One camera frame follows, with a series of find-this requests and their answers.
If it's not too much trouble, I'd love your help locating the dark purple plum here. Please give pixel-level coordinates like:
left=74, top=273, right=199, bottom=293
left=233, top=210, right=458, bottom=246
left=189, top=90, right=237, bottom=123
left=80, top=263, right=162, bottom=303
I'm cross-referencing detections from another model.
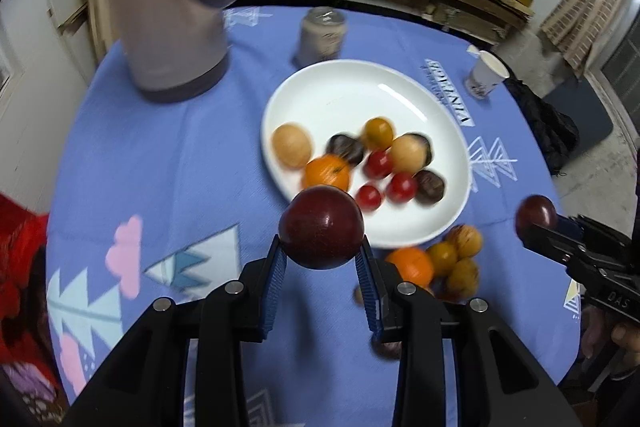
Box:
left=515, top=195, right=558, bottom=241

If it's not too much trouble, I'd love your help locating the dark red plum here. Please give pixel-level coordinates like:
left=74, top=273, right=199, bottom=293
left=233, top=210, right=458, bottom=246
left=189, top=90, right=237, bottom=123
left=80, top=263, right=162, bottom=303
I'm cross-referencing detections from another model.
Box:
left=278, top=185, right=364, bottom=270

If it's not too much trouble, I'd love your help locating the large orange tangerine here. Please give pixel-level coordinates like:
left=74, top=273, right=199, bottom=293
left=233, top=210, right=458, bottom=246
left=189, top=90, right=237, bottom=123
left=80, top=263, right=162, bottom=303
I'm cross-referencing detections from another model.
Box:
left=385, top=247, right=435, bottom=288

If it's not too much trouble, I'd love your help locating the person's right hand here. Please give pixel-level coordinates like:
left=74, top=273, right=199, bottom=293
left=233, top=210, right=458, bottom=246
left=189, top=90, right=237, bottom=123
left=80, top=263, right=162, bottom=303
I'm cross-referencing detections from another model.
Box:
left=580, top=306, right=640, bottom=361

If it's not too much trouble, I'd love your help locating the tan striped fruit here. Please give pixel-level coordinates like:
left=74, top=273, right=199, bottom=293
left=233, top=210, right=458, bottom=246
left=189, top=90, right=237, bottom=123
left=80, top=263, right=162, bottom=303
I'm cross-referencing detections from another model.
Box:
left=445, top=225, right=484, bottom=259

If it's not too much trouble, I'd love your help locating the black bag on floor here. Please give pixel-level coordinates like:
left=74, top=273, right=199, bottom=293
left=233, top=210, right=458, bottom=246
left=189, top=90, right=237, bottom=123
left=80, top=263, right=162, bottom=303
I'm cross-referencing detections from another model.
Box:
left=504, top=78, right=579, bottom=176

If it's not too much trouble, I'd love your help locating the large tan pear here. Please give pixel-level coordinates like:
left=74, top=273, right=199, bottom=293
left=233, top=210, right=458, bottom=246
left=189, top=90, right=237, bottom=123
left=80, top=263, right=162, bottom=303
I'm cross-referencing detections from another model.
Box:
left=445, top=258, right=480, bottom=301

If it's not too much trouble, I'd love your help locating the yellow orange fruit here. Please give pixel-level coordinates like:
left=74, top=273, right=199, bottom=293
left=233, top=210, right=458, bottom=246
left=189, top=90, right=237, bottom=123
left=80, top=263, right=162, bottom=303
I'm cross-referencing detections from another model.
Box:
left=425, top=241, right=458, bottom=277

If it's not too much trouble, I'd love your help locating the dark brown mangosteen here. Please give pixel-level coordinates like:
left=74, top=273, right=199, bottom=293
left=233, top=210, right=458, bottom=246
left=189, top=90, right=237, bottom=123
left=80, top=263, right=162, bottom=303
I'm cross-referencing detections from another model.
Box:
left=370, top=335, right=401, bottom=361

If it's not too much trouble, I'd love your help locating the red fabric item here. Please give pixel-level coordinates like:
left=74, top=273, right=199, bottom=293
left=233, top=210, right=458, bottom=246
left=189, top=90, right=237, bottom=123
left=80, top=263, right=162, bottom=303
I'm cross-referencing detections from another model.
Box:
left=1, top=195, right=54, bottom=381

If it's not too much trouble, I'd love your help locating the dark mangosteen on plate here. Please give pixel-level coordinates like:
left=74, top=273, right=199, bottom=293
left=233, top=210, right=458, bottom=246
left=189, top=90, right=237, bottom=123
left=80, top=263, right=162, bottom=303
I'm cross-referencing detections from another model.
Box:
left=413, top=169, right=446, bottom=205
left=326, top=133, right=366, bottom=167

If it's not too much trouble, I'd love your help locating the small tan longan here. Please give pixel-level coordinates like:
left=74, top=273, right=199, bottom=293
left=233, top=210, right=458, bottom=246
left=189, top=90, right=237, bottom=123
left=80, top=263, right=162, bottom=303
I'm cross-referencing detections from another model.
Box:
left=352, top=286, right=363, bottom=307

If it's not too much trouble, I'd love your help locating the red cherry tomato on plate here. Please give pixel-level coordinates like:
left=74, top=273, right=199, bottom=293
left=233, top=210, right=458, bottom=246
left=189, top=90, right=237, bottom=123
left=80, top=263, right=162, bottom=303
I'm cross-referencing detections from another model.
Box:
left=385, top=172, right=418, bottom=205
left=363, top=150, right=394, bottom=180

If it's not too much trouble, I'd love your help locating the tan round pear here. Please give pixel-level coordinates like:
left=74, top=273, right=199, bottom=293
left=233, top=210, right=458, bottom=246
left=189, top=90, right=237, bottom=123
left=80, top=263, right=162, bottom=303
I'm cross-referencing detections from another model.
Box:
left=388, top=133, right=432, bottom=174

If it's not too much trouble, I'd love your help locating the white paper cup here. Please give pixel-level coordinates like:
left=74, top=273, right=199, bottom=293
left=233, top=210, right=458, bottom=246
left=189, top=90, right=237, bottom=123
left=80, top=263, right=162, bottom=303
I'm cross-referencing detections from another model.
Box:
left=465, top=51, right=510, bottom=100

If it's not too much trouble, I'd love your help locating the blue patterned tablecloth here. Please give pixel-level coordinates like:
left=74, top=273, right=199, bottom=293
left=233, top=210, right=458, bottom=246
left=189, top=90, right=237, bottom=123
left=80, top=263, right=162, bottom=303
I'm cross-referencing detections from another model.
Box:
left=46, top=6, right=580, bottom=399

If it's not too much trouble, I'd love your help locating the small red cherry tomato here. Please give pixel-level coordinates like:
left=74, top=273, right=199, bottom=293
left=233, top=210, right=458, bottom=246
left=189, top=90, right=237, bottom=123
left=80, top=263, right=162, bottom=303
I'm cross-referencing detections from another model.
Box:
left=355, top=183, right=384, bottom=212

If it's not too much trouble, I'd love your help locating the orange tangerine on plate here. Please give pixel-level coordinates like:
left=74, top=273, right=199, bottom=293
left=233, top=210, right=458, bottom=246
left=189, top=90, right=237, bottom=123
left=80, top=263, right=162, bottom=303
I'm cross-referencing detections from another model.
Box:
left=300, top=154, right=350, bottom=192

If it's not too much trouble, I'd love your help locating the white oval plate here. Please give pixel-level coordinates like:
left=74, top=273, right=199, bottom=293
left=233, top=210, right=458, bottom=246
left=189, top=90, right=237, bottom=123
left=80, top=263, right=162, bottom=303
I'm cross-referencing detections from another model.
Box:
left=262, top=60, right=471, bottom=249

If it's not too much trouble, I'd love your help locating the white drink can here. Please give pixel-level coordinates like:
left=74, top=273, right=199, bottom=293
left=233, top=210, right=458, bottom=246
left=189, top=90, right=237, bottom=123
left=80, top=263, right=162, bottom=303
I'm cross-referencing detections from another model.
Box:
left=295, top=6, right=347, bottom=67

